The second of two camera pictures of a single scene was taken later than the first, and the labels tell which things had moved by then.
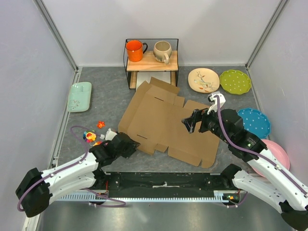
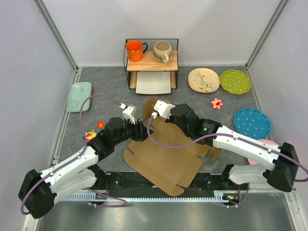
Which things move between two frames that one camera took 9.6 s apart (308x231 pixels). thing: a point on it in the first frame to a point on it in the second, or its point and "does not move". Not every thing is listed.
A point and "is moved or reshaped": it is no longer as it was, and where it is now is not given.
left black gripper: [131, 146] to [140, 131]
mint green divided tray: [79, 97] does not move
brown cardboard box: [153, 117] is moved or reshaped
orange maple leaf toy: [100, 124] does not move
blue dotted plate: [256, 121] does not move
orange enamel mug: [135, 50] does not move
